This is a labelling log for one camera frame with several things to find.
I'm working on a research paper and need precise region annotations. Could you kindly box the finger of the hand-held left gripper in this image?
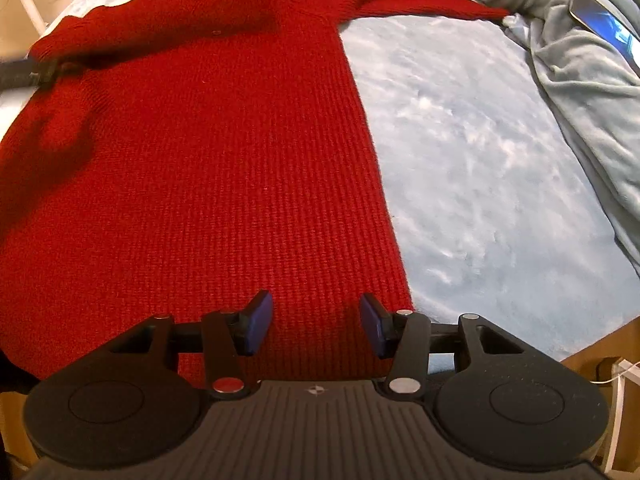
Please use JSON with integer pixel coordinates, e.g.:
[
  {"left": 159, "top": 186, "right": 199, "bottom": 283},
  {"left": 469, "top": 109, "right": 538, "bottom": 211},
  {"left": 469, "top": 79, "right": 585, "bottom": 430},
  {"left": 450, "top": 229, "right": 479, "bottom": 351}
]
[{"left": 0, "top": 57, "right": 59, "bottom": 87}]

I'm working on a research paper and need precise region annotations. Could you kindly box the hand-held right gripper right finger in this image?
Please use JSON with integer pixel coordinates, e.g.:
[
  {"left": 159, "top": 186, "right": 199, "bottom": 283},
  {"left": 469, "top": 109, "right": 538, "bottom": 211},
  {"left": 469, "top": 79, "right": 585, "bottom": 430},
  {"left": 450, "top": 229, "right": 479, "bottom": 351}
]
[{"left": 360, "top": 292, "right": 526, "bottom": 398}]

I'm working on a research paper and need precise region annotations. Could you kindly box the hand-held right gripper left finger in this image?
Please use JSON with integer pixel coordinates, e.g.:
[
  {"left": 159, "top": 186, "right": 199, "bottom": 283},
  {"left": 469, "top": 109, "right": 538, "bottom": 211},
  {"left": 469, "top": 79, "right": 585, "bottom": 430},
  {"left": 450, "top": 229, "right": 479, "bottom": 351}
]
[{"left": 107, "top": 290, "right": 274, "bottom": 401}]

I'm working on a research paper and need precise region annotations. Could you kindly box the red knitted beanie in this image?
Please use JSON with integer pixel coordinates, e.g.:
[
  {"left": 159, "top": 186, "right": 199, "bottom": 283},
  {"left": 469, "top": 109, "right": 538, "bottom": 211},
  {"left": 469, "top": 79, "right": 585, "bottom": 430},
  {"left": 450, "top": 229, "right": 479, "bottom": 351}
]
[{"left": 0, "top": 0, "right": 511, "bottom": 383}]

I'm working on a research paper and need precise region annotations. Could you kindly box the light blue fleece bed blanket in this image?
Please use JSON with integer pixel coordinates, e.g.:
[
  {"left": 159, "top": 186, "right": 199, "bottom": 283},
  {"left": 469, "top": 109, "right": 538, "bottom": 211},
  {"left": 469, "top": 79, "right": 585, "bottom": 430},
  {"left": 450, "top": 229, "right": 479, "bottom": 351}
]
[{"left": 0, "top": 0, "right": 636, "bottom": 361}]

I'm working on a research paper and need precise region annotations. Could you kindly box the grey-blue crumpled blanket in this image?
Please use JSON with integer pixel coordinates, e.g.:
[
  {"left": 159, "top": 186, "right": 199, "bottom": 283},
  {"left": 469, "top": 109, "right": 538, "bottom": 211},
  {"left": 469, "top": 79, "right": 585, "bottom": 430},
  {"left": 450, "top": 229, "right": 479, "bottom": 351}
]
[{"left": 457, "top": 0, "right": 640, "bottom": 273}]

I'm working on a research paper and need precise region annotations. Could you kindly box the smartphone with glossy screen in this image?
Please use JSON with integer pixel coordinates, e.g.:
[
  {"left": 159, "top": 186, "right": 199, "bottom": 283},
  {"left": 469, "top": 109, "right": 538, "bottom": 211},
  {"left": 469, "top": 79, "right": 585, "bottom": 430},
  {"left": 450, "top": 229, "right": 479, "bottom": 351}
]
[{"left": 568, "top": 0, "right": 640, "bottom": 77}]

